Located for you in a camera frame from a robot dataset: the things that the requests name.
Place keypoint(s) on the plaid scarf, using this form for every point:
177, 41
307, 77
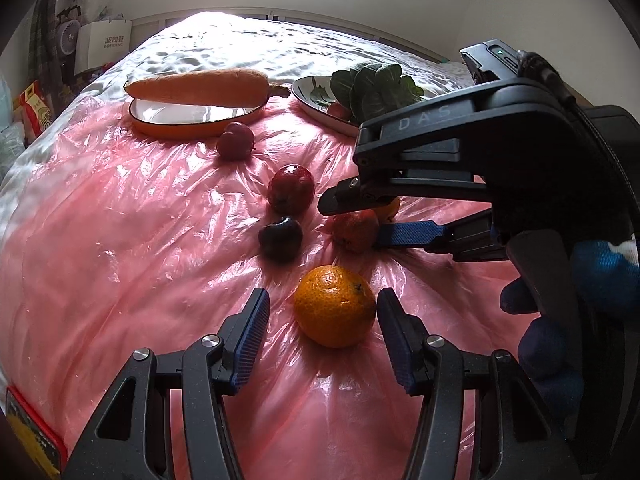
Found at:
42, 35

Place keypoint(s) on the dark purple plum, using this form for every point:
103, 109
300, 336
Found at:
281, 239

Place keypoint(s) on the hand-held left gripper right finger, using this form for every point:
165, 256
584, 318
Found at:
395, 332

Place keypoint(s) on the orange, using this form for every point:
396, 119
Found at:
334, 307
391, 211

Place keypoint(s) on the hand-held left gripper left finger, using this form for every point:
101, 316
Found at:
252, 330

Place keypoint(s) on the yellow red packet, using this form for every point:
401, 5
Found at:
36, 107

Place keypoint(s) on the small red tomato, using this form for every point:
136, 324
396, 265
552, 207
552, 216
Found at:
340, 111

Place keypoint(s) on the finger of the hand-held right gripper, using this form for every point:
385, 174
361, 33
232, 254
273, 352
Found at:
400, 189
410, 234

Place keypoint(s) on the clear plastic bags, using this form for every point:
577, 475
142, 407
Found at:
10, 135

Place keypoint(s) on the green bok choy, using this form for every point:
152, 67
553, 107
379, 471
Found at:
372, 92

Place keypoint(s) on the pink plastic sheet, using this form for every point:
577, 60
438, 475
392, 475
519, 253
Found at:
125, 240

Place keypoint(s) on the red plum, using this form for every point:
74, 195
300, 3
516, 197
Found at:
235, 141

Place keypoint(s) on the large carrot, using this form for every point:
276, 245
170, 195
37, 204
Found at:
200, 87

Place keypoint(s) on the person's right hand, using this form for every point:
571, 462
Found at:
547, 355

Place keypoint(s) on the red edged yellow box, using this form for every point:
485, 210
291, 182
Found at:
32, 430

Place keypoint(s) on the patterned oval plate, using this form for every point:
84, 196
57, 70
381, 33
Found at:
309, 91

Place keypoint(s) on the orange rimmed plate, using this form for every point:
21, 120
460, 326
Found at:
175, 114

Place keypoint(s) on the red apple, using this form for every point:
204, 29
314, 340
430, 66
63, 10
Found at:
354, 231
291, 189

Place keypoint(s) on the white paper bag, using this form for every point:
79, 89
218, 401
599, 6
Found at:
102, 45

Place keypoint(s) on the small purple fan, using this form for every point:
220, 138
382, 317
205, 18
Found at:
65, 36

